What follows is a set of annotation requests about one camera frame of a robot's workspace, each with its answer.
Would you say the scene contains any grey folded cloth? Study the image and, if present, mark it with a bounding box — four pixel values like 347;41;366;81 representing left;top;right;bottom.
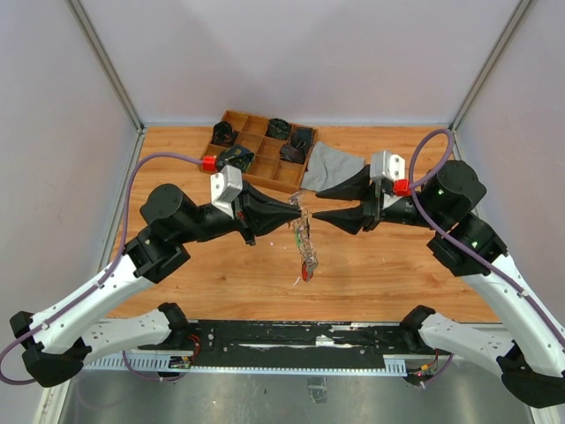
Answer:
300;141;365;192

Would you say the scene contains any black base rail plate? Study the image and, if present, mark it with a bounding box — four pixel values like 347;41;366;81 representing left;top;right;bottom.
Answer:
176;320;442;371

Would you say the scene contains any rolled green tie back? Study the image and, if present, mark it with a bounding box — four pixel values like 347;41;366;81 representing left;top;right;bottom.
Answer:
266;118;292;140

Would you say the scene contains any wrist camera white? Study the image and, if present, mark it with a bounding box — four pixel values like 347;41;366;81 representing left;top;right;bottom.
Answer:
210;165;243;218
369;150;405;182

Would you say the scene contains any slotted grey cable duct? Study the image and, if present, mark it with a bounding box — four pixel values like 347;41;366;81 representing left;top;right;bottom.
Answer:
83;352;407;376

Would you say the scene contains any rolled purple tie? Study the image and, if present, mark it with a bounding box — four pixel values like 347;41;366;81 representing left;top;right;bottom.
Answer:
279;143;306;164

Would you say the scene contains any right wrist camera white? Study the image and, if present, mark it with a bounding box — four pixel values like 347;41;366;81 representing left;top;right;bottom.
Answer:
369;150;405;182

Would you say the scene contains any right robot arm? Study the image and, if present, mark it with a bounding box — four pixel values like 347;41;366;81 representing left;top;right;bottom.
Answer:
313;160;564;408

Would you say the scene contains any rolled dark tie back left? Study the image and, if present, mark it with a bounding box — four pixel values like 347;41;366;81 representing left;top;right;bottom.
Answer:
211;121;238;148

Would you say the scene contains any rolled dark tie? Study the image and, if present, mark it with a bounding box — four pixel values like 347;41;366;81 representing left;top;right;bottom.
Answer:
211;121;238;148
290;126;314;154

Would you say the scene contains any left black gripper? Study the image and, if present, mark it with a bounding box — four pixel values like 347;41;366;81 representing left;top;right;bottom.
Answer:
176;179;303;246

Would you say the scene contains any blue patterned tie front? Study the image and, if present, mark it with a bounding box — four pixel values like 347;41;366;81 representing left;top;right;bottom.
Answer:
215;145;255;173

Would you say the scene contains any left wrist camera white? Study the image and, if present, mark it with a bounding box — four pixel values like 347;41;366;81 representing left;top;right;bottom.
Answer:
210;165;243;218

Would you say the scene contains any wooden divided tray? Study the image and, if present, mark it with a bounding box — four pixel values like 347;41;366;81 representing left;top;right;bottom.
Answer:
221;110;319;193

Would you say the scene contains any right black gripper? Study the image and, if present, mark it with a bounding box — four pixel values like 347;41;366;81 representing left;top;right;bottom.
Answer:
312;164;448;233

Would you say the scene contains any red key tag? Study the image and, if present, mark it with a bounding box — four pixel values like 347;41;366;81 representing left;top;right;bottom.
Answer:
301;262;317;282

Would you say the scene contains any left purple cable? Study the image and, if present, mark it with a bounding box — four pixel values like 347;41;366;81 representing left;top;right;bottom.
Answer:
0;152;220;385

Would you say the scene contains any rolled dark tie right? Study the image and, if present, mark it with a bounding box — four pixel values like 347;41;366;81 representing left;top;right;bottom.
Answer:
290;126;314;154

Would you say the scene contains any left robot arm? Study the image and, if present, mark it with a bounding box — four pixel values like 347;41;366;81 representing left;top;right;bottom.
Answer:
10;183;301;388

